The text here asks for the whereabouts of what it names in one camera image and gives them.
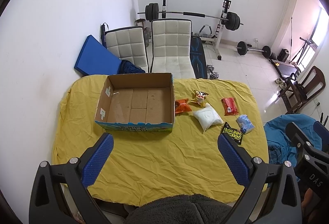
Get red snack packet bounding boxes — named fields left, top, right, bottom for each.
left=221, top=97, right=239, bottom=116

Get teal blue cloth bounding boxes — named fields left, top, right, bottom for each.
left=264, top=114, right=328, bottom=168

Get dark blue cloth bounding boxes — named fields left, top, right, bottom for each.
left=118, top=60, right=145, bottom=74

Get orange snack bag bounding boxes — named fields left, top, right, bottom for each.
left=175, top=99, right=192, bottom=115

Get chrome dumbbell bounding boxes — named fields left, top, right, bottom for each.
left=206, top=64, right=219, bottom=80

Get white padded chair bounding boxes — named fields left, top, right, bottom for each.
left=150, top=19, right=195, bottom=79
left=105, top=26, right=149, bottom=73

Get blue white wipes pack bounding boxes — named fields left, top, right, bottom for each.
left=236, top=114, right=255, bottom=134

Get white powder bag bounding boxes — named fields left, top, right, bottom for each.
left=193, top=103, right=224, bottom=132

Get open cardboard box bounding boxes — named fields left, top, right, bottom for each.
left=94, top=73, right=175, bottom=132

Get right white padded chair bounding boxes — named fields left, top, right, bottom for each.
left=150, top=19, right=195, bottom=79

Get yellow tablecloth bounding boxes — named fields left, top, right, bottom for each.
left=52, top=75, right=269, bottom=206

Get white weight bench rack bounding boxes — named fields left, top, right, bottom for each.
left=161, top=0, right=231, bottom=60

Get black blue bench pad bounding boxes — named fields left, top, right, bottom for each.
left=190, top=36, right=207, bottom=79

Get floor barbell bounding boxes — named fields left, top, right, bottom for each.
left=236, top=41, right=272, bottom=58

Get black shoe shine wipes pack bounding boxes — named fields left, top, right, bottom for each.
left=221, top=122, right=244, bottom=145

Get blue foam mat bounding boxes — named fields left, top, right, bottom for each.
left=74, top=35, right=121, bottom=76

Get yellow panda snack bag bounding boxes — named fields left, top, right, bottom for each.
left=191, top=90, right=208, bottom=107

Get dark wooden chair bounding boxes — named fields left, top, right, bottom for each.
left=278, top=66, right=326, bottom=114

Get black fleece garment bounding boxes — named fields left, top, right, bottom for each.
left=125, top=194, right=231, bottom=223

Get left white padded chair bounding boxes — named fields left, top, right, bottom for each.
left=105, top=26, right=149, bottom=73

